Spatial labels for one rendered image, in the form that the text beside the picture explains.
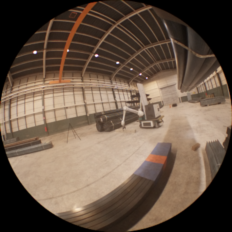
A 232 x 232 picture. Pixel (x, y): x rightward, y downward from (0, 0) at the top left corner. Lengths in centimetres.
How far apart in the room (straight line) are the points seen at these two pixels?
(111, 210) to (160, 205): 40
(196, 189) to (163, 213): 36
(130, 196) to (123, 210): 13
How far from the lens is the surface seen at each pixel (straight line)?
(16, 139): 905
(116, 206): 67
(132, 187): 72
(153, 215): 80
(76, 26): 567
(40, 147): 370
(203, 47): 56
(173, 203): 84
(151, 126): 260
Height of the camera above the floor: 78
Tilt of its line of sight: 2 degrees down
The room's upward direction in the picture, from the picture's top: 13 degrees counter-clockwise
